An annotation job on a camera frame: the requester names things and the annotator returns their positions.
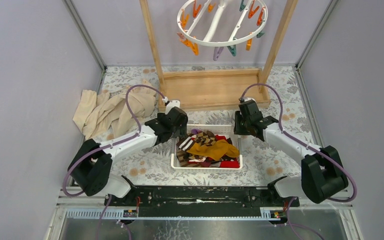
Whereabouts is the red sock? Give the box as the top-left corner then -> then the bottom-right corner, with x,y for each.
219,160 -> 241,169
215,135 -> 233,147

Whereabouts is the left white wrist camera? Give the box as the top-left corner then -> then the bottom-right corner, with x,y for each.
162,96 -> 181,115

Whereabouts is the beige crumpled cloth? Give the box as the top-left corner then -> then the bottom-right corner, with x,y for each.
72,86 -> 157,140

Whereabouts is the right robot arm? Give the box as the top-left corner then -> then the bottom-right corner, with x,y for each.
233,98 -> 349,206

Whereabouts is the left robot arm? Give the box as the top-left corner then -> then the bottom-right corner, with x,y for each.
64,106 -> 188,206

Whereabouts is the brown yellow argyle sock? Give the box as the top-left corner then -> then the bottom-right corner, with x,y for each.
191,130 -> 217,147

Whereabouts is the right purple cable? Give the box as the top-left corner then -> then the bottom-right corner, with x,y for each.
238,82 -> 359,240

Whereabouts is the white round clip hanger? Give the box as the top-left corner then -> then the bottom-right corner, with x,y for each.
175,0 -> 269,48

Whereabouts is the wooden hanging rack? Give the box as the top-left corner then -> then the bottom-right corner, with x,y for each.
139,0 -> 298,111

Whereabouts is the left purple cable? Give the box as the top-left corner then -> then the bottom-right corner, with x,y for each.
62,84 -> 170,240

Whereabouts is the purple cable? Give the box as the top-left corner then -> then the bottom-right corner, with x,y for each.
62,84 -> 170,240
238,82 -> 359,240

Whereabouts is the floral table mat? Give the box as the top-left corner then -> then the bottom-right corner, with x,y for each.
79,65 -> 327,187

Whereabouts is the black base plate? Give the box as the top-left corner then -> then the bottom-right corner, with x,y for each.
104,185 -> 300,217

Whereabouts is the mustard yellow sock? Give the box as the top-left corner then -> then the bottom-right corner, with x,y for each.
187,143 -> 240,160

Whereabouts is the brown tan striped sock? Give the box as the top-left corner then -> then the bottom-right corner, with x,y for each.
176,149 -> 200,168

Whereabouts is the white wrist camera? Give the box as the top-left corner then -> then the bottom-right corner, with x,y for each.
162,96 -> 181,115
239,97 -> 257,105

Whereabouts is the lilac plastic clip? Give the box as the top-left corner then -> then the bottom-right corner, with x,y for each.
212,46 -> 224,61

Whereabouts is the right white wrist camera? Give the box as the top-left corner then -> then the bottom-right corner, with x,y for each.
239,97 -> 257,105

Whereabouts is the teal plastic clip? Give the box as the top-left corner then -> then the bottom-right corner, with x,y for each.
227,44 -> 237,57

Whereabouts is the purple orange striped sock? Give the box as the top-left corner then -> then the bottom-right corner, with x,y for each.
190,128 -> 203,135

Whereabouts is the brown white striped sock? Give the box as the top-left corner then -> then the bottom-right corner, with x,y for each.
176,135 -> 197,152

